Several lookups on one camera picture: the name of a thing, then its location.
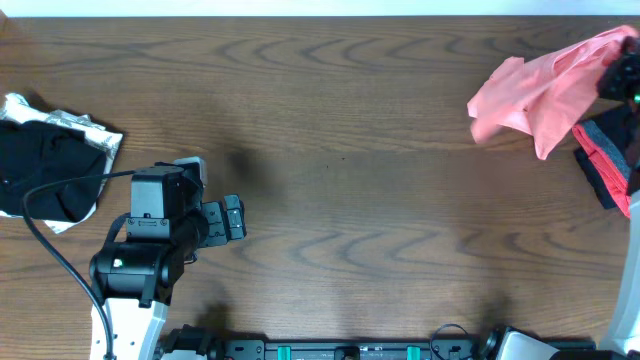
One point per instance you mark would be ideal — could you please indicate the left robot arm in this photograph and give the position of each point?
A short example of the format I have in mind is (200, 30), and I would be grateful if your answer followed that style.
(146, 250)

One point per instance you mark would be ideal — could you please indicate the white patterned garment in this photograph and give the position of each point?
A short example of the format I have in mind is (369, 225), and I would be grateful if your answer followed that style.
(18, 110)

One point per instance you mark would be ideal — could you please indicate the red grey black garment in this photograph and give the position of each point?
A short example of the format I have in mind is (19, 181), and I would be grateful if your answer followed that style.
(603, 140)

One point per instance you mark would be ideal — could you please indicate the black mounting rail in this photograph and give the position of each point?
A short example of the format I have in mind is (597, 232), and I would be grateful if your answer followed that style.
(198, 343)

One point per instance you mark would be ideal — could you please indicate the black folded garment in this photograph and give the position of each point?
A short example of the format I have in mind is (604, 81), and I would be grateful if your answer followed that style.
(36, 153)

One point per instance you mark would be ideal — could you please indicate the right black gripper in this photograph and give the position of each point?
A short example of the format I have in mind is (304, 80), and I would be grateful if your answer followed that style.
(615, 85)

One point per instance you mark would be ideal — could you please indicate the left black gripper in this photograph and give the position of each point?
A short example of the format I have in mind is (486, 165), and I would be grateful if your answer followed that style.
(213, 210)

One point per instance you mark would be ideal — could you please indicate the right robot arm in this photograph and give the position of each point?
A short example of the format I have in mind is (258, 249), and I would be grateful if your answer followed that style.
(622, 337)

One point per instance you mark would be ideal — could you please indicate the pink printed shirt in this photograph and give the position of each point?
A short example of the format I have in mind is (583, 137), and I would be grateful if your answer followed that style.
(545, 97)

